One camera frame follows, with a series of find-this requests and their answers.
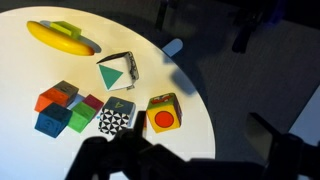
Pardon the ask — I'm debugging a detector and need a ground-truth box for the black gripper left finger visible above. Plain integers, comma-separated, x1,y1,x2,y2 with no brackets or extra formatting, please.
64,111,188,180

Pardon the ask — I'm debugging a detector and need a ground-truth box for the maroon block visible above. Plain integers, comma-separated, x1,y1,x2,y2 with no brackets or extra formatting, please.
82,94,105,113

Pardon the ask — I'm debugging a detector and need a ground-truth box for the yellow cube with red circle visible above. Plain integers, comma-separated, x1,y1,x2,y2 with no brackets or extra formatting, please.
146,92,183,134

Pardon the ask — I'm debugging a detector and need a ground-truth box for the orange block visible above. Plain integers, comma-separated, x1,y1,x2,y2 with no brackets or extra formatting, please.
34,87,69,113

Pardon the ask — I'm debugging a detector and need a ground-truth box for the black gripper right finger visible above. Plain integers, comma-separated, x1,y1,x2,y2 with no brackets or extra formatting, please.
245,112,320,180

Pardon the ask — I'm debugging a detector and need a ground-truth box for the black white patterned cube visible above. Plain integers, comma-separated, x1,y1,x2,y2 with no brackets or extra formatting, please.
98,96,137,136

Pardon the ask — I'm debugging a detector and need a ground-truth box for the white cube with green triangle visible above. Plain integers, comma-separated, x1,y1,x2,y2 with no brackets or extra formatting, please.
96,50,140,92

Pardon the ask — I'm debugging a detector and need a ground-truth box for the yellow banana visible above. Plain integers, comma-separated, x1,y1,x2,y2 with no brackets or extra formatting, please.
26,20,96,57

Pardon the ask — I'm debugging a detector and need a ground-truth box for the lime green small block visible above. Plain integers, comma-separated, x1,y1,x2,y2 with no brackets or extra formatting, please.
49,20,82,39

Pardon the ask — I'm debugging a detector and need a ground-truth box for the blue number block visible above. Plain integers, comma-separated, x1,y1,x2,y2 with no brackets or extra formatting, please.
34,102,73,139

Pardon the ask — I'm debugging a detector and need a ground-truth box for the gray block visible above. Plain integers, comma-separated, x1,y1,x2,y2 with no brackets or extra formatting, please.
53,80,80,107

